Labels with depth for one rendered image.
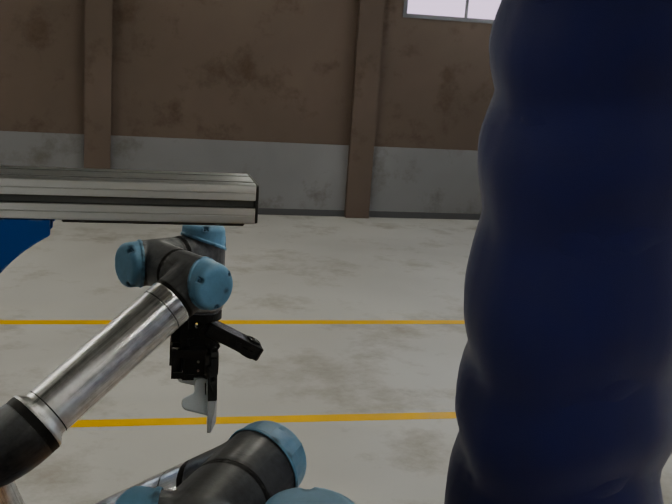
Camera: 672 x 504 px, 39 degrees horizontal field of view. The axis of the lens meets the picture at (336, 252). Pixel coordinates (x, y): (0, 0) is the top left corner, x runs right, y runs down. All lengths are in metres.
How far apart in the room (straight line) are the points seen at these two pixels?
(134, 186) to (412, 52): 11.02
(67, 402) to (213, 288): 0.27
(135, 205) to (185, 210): 0.05
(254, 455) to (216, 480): 0.06
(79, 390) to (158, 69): 10.23
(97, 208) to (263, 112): 10.62
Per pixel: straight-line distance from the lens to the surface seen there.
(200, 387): 1.67
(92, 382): 1.40
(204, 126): 11.62
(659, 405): 0.99
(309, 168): 11.84
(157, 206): 1.07
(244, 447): 0.83
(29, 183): 1.07
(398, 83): 12.00
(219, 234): 1.62
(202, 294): 1.44
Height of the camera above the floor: 2.20
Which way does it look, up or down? 13 degrees down
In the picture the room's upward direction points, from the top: 4 degrees clockwise
